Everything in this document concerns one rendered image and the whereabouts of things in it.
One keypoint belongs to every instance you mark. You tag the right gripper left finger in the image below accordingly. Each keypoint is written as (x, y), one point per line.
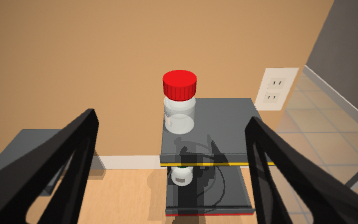
(22, 181)

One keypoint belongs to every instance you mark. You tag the white bottle with green cap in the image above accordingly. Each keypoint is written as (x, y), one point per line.
(182, 176)

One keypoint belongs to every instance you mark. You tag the white bottle with red cap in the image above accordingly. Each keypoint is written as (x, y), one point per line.
(179, 103)

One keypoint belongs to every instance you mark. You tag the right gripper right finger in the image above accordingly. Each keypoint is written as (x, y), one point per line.
(328, 199)

